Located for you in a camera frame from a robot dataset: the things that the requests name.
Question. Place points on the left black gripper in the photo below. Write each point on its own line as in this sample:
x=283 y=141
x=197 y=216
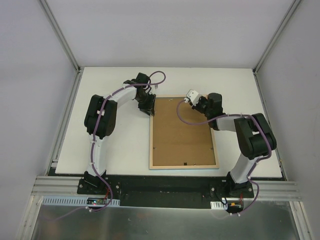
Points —
x=147 y=104

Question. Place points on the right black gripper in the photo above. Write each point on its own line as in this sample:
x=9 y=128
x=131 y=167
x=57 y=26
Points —
x=200 y=104

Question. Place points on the blue wooden picture frame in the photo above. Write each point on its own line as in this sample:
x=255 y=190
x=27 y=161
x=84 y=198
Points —
x=176 y=145

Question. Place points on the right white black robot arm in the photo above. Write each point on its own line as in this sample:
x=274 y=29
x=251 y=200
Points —
x=255 y=139

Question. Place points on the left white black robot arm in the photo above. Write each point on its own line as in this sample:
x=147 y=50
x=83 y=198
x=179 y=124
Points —
x=100 y=122

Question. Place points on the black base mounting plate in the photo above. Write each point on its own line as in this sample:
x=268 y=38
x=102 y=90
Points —
x=184 y=192

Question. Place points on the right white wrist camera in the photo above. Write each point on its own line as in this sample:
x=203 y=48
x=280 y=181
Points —
x=192 y=97

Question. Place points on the left aluminium corner post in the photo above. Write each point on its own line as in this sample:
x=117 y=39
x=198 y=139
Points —
x=59 y=34

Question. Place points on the aluminium corner post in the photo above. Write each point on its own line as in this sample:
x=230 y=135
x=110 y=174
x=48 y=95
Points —
x=277 y=34
x=59 y=34

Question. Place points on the right white slotted cable duct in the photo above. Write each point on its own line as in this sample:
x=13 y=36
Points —
x=217 y=205

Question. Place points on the white slotted cable duct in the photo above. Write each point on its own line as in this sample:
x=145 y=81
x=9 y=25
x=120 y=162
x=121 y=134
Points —
x=217 y=205
x=95 y=202

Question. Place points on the aluminium front rail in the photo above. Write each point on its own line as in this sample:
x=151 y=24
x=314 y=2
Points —
x=67 y=186

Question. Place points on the right aluminium corner post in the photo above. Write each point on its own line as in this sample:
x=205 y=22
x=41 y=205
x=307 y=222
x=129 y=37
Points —
x=277 y=34

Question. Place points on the left white slotted cable duct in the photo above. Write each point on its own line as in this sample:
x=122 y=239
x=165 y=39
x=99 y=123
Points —
x=95 y=202

